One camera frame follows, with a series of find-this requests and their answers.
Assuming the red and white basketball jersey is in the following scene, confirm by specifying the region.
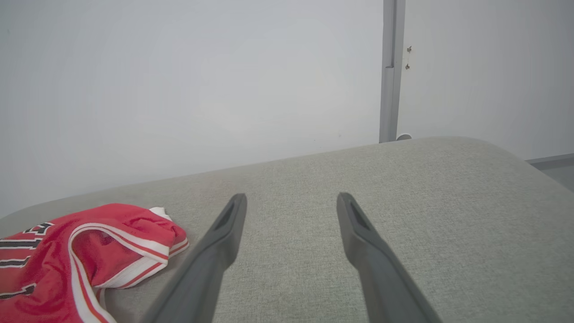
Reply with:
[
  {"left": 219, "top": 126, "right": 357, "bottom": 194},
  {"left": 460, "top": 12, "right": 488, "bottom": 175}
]
[{"left": 0, "top": 203, "right": 190, "bottom": 323}]

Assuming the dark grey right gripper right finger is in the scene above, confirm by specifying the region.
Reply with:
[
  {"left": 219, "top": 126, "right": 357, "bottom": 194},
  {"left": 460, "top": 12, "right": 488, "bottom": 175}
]
[{"left": 337, "top": 192, "right": 442, "bottom": 323}]

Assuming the dark grey wall baseboard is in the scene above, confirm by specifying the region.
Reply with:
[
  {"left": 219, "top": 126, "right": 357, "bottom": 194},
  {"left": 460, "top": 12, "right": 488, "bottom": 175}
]
[{"left": 526, "top": 153, "right": 574, "bottom": 170}]

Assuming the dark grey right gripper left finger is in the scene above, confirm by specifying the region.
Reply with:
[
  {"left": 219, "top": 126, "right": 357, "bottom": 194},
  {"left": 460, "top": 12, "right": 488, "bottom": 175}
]
[{"left": 143, "top": 193, "right": 248, "bottom": 323}]

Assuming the grey vertical wall post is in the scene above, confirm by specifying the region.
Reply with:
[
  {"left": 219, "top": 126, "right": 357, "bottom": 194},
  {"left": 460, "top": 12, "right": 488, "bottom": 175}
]
[{"left": 379, "top": 0, "right": 406, "bottom": 143}]

